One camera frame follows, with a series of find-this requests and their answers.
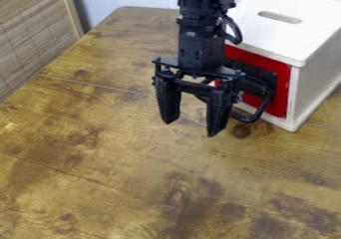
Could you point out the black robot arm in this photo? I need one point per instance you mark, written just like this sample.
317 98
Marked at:
204 9

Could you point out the black metal drawer handle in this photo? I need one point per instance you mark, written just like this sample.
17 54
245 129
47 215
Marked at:
247 90

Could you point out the white wooden drawer box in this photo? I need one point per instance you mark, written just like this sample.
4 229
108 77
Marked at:
291 38

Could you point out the red drawer front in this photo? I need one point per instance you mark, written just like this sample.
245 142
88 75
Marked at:
262 71

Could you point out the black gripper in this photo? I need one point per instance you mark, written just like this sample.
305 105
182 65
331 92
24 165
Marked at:
200 40

